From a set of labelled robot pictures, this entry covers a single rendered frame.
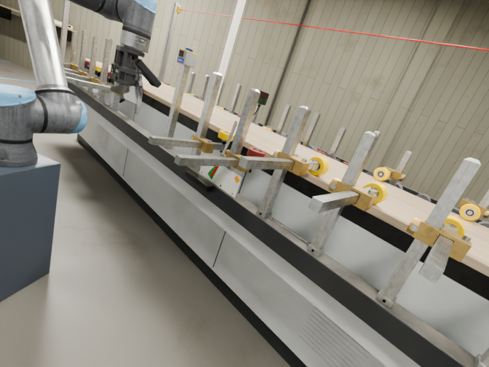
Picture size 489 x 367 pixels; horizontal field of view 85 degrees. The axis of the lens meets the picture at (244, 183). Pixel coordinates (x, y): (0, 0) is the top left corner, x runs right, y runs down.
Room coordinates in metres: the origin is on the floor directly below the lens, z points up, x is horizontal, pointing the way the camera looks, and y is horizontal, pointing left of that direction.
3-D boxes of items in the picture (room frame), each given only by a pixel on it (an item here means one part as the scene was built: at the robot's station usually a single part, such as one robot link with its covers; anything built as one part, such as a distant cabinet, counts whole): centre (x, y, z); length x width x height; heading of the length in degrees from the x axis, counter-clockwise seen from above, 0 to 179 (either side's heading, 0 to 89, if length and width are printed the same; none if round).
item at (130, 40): (0.95, 0.50, 1.16); 0.10 x 0.09 x 0.05; 51
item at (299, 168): (0.99, -0.13, 0.94); 0.13 x 0.06 x 0.05; 53
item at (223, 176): (1.15, 0.12, 0.75); 0.26 x 0.01 x 0.10; 53
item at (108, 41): (2.06, 1.28, 0.92); 0.03 x 0.03 x 0.48; 53
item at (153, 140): (1.22, 0.29, 0.83); 0.43 x 0.03 x 0.04; 143
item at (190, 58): (1.46, 0.49, 1.18); 0.07 x 0.07 x 0.08; 53
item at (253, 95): (1.15, 0.08, 0.91); 0.03 x 0.03 x 0.48; 53
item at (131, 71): (0.94, 0.51, 1.08); 0.09 x 0.08 x 0.12; 141
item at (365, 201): (0.84, -0.33, 0.94); 0.13 x 0.06 x 0.05; 53
